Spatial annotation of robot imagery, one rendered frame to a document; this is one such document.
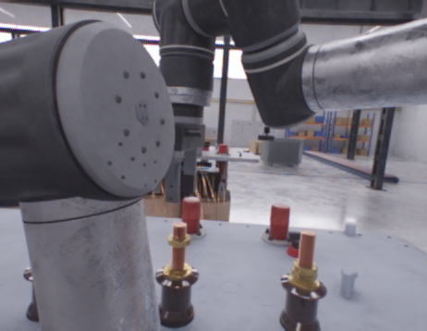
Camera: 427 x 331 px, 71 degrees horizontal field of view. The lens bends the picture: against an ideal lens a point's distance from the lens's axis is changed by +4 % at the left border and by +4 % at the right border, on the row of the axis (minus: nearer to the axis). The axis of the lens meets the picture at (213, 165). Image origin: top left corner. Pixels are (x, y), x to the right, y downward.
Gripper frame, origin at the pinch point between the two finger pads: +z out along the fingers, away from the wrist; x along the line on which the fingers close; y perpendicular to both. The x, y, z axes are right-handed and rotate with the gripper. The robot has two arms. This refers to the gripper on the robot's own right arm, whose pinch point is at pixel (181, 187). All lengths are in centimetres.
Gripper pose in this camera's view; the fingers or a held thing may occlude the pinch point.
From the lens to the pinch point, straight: 60.3
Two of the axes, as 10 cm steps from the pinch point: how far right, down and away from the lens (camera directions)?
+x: 2.9, -1.3, 9.5
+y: 9.6, 1.0, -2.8
